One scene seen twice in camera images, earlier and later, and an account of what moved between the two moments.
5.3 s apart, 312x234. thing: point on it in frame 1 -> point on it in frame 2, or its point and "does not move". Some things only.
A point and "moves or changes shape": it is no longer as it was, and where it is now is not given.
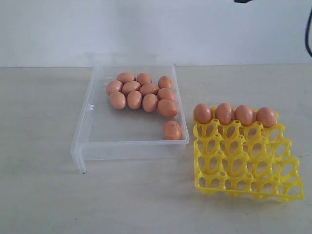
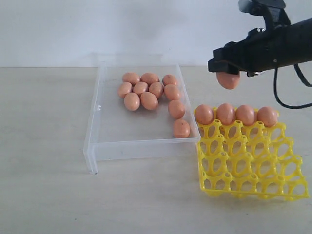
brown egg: [130, 86] -> [140, 87]
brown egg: [165, 93] -> [171, 91]
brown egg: [149, 102] -> [228, 80]
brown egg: [167, 108] -> [176, 108]
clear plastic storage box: [131, 111] moves or changes shape
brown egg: [225, 113] does not move
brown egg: [114, 86] -> [124, 88]
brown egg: [203, 113] does not move
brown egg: [172, 131] -> [181, 129]
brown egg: [134, 99] -> [149, 101]
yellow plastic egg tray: [251, 161] does not move
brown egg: [117, 100] -> [132, 101]
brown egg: [164, 82] -> [169, 79]
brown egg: [244, 114] does not move
